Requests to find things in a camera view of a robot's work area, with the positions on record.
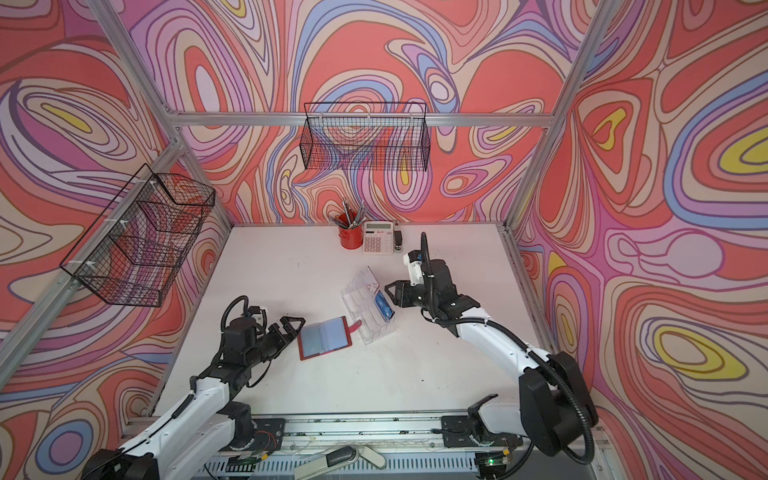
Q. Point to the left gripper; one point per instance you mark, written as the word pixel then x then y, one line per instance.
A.
pixel 281 340

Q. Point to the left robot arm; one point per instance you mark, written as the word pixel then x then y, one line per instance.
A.
pixel 208 418

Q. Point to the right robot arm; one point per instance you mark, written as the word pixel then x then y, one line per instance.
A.
pixel 553 408

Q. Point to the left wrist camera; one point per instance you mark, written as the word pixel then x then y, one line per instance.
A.
pixel 254 317

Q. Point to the grey handheld device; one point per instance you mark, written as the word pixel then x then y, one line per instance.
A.
pixel 338 459

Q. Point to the back wire basket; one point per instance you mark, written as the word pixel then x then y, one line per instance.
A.
pixel 365 136

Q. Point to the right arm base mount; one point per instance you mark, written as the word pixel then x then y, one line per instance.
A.
pixel 467 431

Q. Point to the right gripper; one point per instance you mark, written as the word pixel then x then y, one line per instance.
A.
pixel 403 291

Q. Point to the white pink calculator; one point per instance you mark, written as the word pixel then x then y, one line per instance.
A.
pixel 378 238

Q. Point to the left wire basket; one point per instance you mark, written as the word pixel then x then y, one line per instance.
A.
pixel 131 255

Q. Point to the red pen cup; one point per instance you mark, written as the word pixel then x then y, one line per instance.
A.
pixel 350 238

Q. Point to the red leather card holder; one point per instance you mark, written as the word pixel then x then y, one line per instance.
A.
pixel 337 334

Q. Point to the black stapler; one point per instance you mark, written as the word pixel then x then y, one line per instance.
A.
pixel 397 238

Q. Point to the white VIP card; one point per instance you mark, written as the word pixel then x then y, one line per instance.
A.
pixel 368 278

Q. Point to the wire basket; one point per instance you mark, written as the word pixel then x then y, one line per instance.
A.
pixel 131 255
pixel 365 136

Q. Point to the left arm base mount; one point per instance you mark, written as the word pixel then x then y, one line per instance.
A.
pixel 267 437

